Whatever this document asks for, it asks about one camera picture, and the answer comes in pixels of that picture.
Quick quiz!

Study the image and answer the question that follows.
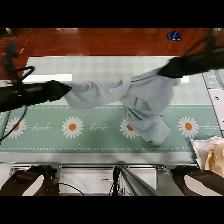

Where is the silver frame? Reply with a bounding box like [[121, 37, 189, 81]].
[[0, 161, 224, 197]]

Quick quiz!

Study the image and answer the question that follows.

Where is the blue round object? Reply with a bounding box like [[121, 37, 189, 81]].
[[166, 30, 183, 42]]

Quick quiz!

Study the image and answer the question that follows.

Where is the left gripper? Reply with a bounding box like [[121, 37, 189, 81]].
[[45, 79, 73, 102]]

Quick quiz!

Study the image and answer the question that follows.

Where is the light grey garment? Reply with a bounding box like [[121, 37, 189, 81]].
[[63, 67, 183, 146]]

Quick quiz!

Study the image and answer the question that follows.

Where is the beige garment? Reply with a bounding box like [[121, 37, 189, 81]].
[[203, 143, 224, 178]]

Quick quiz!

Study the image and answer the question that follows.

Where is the black cable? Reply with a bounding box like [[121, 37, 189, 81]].
[[109, 165, 123, 197], [54, 181, 86, 197], [0, 65, 36, 142]]

